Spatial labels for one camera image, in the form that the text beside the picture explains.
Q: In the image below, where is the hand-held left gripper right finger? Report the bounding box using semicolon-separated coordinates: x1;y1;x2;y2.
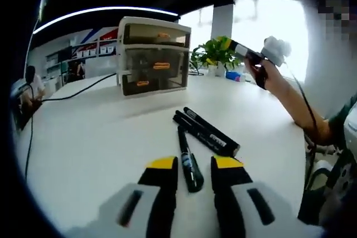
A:
210;156;326;238

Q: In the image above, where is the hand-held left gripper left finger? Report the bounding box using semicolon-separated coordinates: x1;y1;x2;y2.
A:
98;155;179;238

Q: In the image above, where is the thin black pen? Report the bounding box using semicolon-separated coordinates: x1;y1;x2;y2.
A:
177;125;205;193

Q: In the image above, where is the black marker pen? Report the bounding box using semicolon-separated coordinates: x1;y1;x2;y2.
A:
172;109;235;157
182;106;241;155

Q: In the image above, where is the smoky wide organizer drawer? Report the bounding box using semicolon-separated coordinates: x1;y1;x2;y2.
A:
123;24;187;46

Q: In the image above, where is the person's right hand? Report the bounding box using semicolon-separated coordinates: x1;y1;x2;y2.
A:
243;55;281;91

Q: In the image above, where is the large potted green plant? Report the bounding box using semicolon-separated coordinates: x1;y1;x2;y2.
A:
190;36;244;77

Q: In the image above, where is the blue tissue pack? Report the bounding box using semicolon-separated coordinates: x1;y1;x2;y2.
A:
225;70;247;82

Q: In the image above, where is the person's dark green shirt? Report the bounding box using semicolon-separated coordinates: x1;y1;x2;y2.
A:
325;95;357;222

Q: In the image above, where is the white drawer organizer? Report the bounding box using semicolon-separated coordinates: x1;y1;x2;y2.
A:
115;16;192;99

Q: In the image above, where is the white chest device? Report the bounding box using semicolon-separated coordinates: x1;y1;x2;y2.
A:
343;111;357;149

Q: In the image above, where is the shelf with white bins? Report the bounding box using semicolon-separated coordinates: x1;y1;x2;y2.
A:
44;40;118;69

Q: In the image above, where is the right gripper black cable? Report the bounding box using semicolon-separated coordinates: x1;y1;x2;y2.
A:
283;61;319;191

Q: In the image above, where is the black desk cable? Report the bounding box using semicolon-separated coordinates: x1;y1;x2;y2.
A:
24;72;118;180

